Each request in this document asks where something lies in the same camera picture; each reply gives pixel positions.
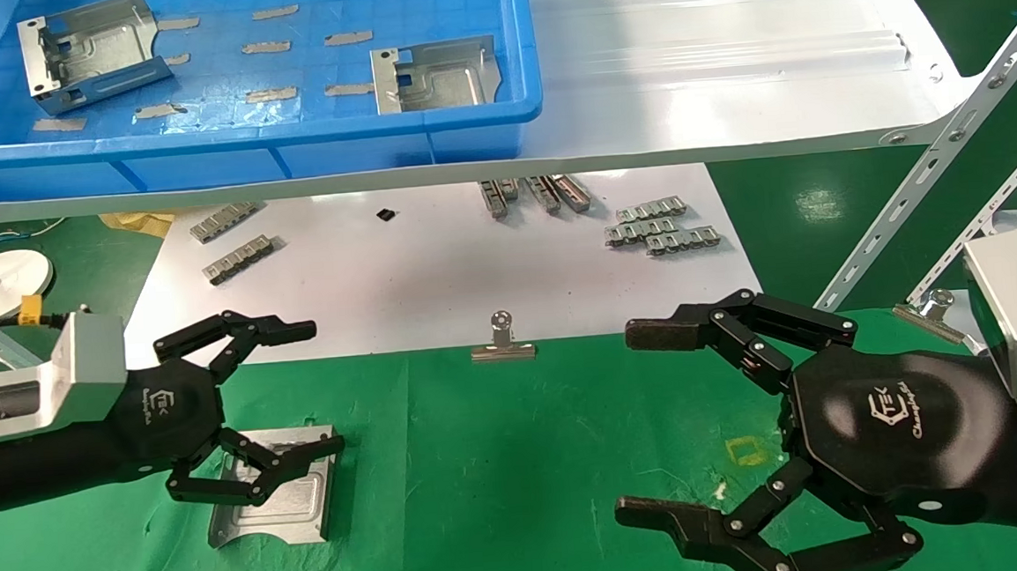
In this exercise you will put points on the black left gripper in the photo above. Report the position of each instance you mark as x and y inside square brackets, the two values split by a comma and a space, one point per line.
[168, 417]

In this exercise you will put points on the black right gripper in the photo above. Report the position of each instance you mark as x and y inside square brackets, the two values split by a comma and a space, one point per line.
[897, 429]

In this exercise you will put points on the grey sheet metal bracket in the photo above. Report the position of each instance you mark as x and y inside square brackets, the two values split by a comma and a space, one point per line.
[101, 54]
[297, 510]
[443, 82]

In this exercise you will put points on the grey metal link strip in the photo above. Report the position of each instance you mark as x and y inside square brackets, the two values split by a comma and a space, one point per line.
[638, 232]
[239, 259]
[511, 188]
[222, 222]
[545, 197]
[650, 209]
[572, 193]
[682, 240]
[494, 200]

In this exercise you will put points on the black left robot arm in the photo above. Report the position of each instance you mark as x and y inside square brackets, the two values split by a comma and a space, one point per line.
[34, 465]

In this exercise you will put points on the white floor board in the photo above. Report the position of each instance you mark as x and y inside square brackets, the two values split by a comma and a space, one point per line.
[438, 281]

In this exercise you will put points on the green table cloth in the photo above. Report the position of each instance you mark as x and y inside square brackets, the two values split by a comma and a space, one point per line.
[503, 480]

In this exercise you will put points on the silver binder clip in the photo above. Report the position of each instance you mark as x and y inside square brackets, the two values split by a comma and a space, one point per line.
[929, 311]
[503, 350]

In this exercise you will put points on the small black square piece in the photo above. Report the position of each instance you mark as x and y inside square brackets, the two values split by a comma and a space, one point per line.
[387, 214]

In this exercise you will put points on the yellow crumpled material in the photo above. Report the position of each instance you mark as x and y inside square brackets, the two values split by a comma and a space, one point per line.
[138, 223]

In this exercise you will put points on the blue plastic bin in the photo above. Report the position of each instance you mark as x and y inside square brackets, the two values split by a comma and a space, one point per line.
[201, 167]

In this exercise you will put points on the brown tape strip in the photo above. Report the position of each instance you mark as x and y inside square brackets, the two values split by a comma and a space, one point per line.
[177, 24]
[348, 38]
[349, 89]
[266, 47]
[275, 12]
[178, 58]
[60, 125]
[271, 94]
[158, 111]

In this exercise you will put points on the white shelf board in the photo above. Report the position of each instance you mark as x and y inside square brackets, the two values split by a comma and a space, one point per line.
[708, 88]

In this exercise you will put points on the white perforated angle rail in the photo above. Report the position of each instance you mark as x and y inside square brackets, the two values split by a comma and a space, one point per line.
[994, 216]
[926, 176]

